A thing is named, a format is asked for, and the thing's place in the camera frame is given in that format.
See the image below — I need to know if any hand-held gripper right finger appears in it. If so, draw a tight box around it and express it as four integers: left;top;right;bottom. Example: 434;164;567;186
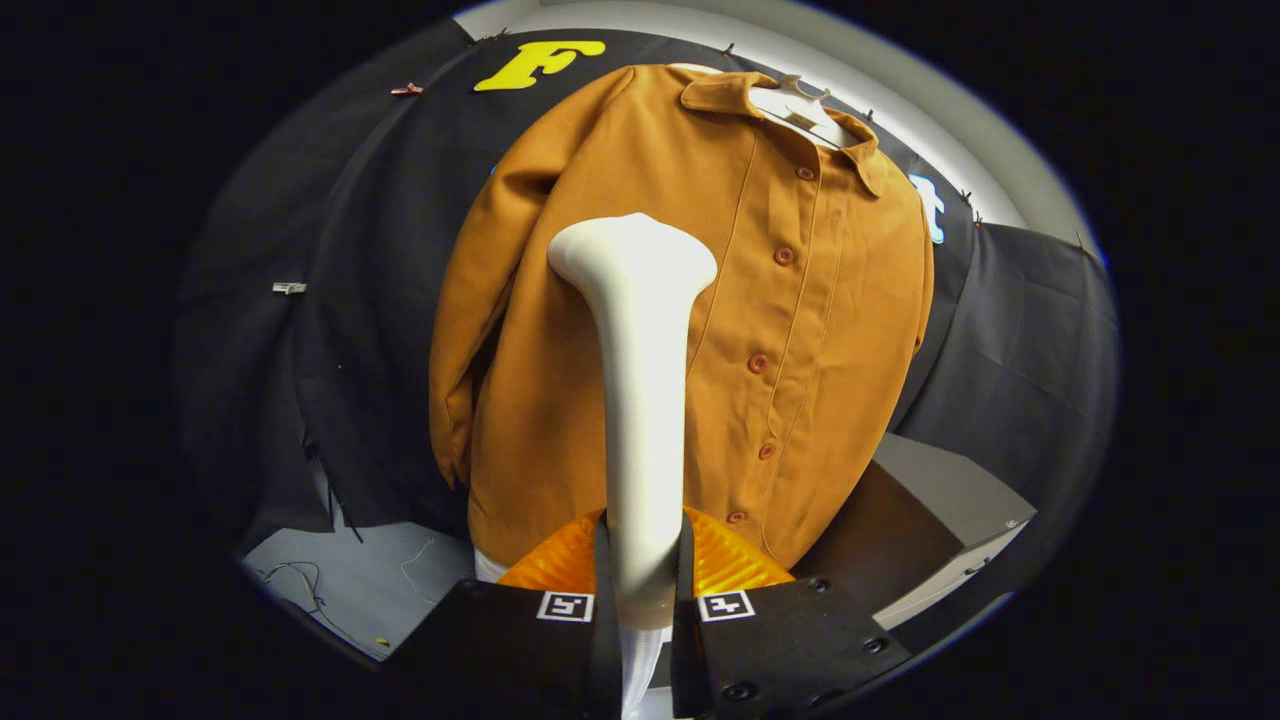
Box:
672;506;913;720

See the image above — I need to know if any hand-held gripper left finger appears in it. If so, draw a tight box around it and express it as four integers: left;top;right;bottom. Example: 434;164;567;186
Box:
385;506;623;720

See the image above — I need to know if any orange button-up shirt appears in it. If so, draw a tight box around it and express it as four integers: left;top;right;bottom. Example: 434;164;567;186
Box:
428;62;936;571

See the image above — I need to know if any white garment steamer head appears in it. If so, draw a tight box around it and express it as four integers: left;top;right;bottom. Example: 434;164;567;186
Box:
547;212;719;631

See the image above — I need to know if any black backdrop cloth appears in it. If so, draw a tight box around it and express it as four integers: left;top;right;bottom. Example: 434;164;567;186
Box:
170;20;1119;651

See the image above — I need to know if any white mannequin torso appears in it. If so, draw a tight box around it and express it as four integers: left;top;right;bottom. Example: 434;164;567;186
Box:
473;62;861;586

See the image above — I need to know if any thin black floor cable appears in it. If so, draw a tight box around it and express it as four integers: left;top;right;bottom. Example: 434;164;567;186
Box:
255;535;441;656

